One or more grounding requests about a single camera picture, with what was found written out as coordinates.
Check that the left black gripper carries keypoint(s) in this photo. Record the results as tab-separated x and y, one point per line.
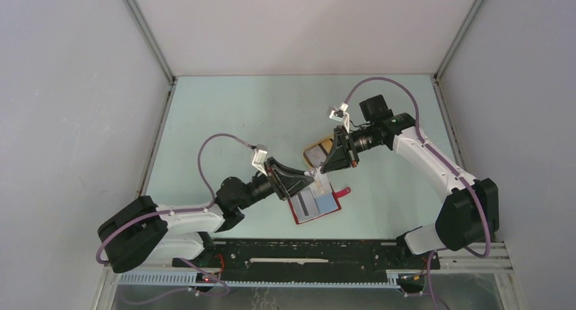
293	185

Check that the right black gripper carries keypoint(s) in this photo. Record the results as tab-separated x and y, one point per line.
341	157

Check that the white VIP card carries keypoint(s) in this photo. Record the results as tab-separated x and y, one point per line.
320	182

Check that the white magnetic stripe card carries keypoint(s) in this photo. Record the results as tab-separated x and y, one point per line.
304	207

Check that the red card holder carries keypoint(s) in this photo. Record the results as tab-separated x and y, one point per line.
316	201

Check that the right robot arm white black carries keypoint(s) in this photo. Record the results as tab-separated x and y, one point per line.
470	210

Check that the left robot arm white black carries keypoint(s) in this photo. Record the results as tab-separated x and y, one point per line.
145	231

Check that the beige oval tray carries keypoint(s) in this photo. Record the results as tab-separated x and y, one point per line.
317	152

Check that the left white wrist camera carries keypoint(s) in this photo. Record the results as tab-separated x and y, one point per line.
260	153

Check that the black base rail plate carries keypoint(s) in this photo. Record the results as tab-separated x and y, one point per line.
311	260

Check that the white cable duct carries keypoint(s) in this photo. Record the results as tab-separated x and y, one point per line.
195	279

